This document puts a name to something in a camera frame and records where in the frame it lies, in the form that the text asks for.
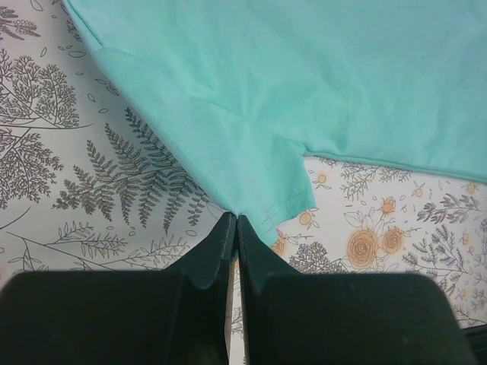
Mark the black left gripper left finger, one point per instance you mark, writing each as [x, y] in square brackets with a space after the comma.
[171, 316]

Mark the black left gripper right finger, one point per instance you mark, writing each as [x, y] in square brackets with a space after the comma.
[294, 318]

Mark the teal t shirt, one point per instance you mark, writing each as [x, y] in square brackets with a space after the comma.
[242, 91]

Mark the floral tablecloth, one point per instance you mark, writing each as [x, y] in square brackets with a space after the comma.
[87, 185]

